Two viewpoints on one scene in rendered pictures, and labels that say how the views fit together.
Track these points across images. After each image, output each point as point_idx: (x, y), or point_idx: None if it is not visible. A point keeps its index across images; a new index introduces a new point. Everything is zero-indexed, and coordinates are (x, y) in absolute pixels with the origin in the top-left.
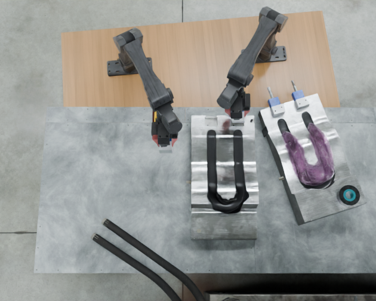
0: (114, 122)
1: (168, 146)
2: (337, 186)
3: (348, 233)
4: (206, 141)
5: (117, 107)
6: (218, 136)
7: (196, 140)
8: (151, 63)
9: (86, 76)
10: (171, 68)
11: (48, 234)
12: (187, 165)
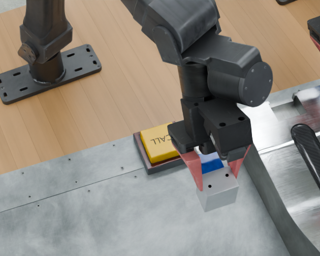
0: (52, 195)
1: (227, 180)
2: None
3: None
4: (300, 153)
5: (48, 160)
6: (319, 133)
7: (275, 157)
8: (93, 54)
9: None
10: (140, 53)
11: None
12: (268, 234)
